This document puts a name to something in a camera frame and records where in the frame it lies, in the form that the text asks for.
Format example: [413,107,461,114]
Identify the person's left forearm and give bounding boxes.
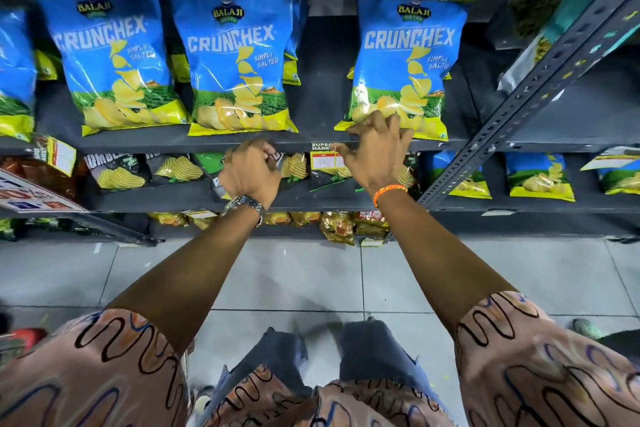
[107,205,262,357]

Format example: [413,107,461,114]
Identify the red basket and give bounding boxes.
[0,326,48,365]

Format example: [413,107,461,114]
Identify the white red promo sign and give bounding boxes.
[0,168,87,215]

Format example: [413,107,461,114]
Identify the hanging yellow price tag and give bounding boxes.
[30,134,78,177]

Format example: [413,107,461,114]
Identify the blue chips bag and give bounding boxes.
[334,0,469,142]

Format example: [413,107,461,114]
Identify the white shoe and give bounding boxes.
[191,386,217,425]

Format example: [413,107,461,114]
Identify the dark wavy chips packet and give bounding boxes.
[146,153,204,185]
[396,154,420,190]
[309,143,355,193]
[84,153,149,191]
[278,153,311,183]

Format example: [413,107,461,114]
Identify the blue denim shorts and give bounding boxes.
[197,319,451,427]

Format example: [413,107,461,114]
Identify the red brown snack packets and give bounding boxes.
[0,155,78,199]

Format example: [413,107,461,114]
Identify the grey slotted metal post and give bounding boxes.
[419,0,640,208]

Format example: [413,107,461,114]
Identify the person's left hand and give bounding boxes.
[218,138,284,210]

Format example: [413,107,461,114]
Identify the green snack packet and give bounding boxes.
[194,152,227,178]

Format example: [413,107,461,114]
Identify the silver wristwatch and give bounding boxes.
[222,194,266,228]

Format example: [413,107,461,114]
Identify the patterned beige shirt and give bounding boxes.
[0,291,640,427]

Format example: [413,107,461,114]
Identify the small blue chips packet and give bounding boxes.
[581,146,640,195]
[505,152,576,202]
[429,150,493,200]

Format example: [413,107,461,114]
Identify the green shoe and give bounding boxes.
[571,318,609,342]

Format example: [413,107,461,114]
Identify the person's right forearm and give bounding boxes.
[375,190,507,338]

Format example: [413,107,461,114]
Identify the dark grey metal shelf rack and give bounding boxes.
[0,0,640,248]

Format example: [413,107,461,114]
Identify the yellow white price label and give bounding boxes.
[310,150,347,171]

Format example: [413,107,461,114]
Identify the orange wrist bracelet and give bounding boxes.
[372,184,409,209]

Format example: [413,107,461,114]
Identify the row of golden snack packets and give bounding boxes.
[148,210,392,246]

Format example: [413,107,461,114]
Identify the person's right hand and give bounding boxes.
[331,110,416,197]

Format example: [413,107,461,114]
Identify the row of blue chips packets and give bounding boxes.
[0,0,473,142]

